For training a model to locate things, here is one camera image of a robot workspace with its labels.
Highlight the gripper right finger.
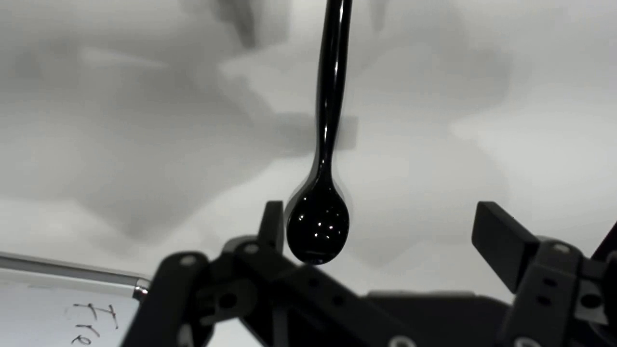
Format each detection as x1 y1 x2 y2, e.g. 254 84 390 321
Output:
471 201 617 347

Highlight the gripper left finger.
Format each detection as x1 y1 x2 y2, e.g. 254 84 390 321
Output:
121 200 417 347

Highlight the black plastic spoon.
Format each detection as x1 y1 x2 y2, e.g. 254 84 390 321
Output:
285 0 353 265

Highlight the whiteboard with silver frame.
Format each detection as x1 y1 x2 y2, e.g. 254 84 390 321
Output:
0 252 151 347

